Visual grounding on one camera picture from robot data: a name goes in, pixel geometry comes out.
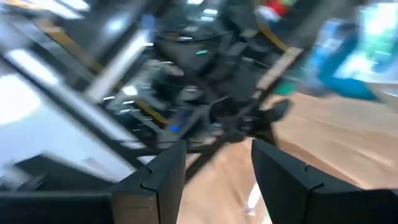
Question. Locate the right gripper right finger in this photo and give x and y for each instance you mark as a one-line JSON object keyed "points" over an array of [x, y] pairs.
{"points": [[286, 193]]}

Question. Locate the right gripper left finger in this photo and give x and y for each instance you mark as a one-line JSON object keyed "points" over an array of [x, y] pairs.
{"points": [[155, 193]]}

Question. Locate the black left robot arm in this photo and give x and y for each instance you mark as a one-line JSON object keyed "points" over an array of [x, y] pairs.
{"points": [[199, 77]]}

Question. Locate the green plastic lid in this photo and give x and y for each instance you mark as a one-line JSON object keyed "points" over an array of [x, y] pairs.
{"points": [[284, 88]]}

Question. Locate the teal plastic bin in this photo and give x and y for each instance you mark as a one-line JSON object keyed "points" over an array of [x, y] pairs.
{"points": [[348, 85]]}

